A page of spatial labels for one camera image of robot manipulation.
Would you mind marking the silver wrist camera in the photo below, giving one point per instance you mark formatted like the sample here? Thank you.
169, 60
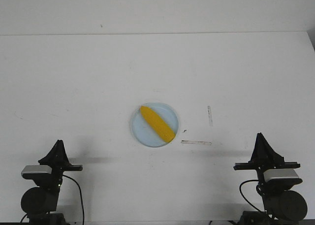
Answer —
31, 172
282, 178

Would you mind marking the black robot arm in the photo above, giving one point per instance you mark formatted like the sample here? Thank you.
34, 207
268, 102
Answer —
193, 178
40, 202

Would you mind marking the yellow toy corn cob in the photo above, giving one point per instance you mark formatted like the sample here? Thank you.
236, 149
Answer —
159, 126

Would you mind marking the light blue round plate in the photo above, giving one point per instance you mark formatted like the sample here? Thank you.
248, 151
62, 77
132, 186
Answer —
144, 134

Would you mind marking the clear tape strip vertical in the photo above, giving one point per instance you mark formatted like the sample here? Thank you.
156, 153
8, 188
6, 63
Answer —
210, 115

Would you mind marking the clear tape strip horizontal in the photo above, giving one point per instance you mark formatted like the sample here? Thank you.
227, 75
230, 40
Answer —
196, 142

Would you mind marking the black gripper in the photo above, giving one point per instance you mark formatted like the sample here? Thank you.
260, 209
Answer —
58, 161
269, 158

